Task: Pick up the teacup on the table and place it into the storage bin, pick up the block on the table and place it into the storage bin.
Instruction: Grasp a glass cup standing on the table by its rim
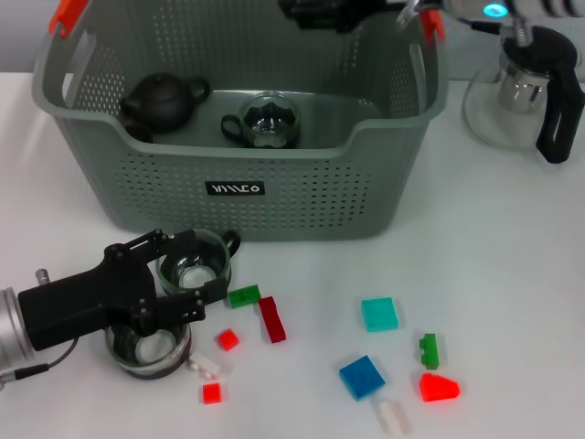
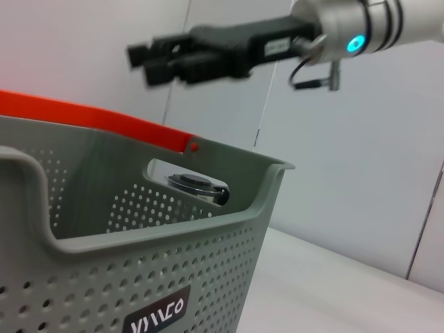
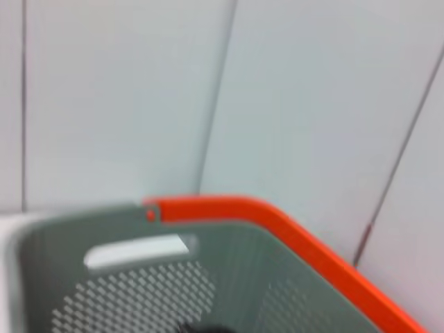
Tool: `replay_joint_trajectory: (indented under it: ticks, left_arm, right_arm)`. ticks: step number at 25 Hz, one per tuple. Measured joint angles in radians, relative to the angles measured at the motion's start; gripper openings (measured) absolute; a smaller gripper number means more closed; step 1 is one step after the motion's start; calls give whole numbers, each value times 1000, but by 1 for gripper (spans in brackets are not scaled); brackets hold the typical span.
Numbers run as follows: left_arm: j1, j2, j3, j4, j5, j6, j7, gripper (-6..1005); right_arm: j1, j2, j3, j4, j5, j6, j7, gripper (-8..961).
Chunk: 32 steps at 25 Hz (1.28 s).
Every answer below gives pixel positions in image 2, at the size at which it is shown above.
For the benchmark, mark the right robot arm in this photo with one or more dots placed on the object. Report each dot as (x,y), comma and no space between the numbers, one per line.
(381,24)

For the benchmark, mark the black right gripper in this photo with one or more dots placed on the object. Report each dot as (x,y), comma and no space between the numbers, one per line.
(243,41)

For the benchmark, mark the grey perforated storage bin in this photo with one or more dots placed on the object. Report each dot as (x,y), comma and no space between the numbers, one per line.
(104,277)

